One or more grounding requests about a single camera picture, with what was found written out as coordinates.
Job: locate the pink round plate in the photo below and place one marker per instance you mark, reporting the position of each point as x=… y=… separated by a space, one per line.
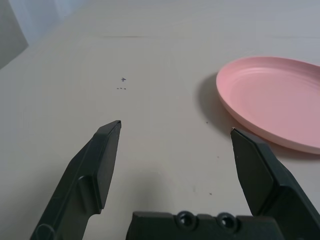
x=275 y=100

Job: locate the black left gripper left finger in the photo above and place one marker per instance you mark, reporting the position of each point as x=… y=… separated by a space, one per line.
x=82 y=180

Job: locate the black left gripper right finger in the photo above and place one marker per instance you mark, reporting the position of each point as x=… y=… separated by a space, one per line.
x=260 y=180

